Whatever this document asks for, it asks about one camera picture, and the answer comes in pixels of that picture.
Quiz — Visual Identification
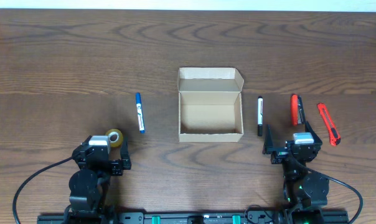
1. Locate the blue whiteboard marker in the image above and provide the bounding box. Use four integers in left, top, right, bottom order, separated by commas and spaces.
136, 93, 145, 134

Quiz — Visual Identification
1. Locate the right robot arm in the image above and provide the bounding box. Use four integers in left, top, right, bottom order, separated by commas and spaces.
262, 122, 329, 223

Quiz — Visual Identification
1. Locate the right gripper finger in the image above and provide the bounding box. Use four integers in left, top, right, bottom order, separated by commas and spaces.
304, 121, 322, 144
262, 124, 273, 154

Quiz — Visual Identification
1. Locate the black whiteboard marker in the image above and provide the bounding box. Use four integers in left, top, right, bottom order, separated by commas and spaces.
257, 96, 263, 136

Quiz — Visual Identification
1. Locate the black mounting rail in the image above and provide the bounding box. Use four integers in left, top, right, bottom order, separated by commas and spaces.
37, 209, 349, 224

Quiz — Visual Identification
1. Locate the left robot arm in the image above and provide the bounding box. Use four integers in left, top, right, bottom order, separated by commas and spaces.
63, 136, 131, 224

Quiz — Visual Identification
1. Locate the yellow tape roll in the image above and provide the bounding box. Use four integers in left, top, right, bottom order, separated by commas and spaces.
105, 129, 124, 148

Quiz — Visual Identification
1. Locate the cardboard box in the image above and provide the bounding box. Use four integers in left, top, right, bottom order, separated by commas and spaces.
177, 67, 244, 142

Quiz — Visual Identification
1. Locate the orange black stapler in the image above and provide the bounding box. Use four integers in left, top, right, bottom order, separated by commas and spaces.
290, 94, 306, 126

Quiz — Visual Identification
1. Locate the orange utility knife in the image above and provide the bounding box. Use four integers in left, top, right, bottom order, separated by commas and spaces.
317, 103, 341, 146

